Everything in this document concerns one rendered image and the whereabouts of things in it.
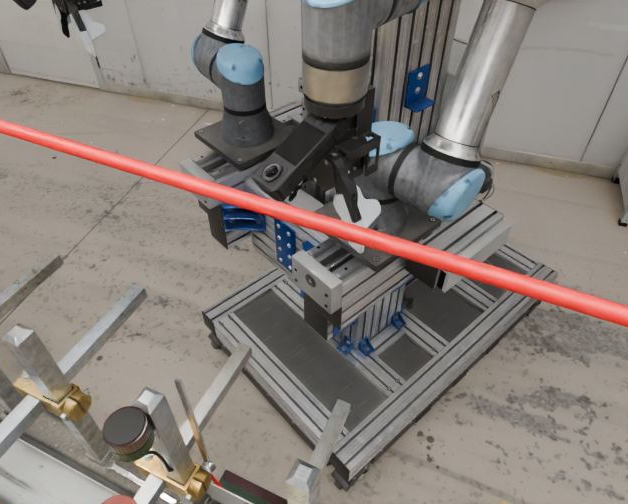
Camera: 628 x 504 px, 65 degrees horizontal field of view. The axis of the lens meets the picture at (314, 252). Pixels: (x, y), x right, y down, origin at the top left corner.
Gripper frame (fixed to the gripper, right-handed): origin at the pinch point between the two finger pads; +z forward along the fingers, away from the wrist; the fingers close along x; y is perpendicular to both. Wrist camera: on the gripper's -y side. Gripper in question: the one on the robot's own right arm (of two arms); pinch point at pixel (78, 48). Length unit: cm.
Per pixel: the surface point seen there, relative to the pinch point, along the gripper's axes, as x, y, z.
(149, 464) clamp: -75, -33, 45
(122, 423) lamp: -81, -34, 18
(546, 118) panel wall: -19, 238, 100
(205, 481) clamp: -84, -27, 46
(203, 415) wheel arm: -73, -21, 46
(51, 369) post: -58, -39, 27
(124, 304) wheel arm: -45, -21, 36
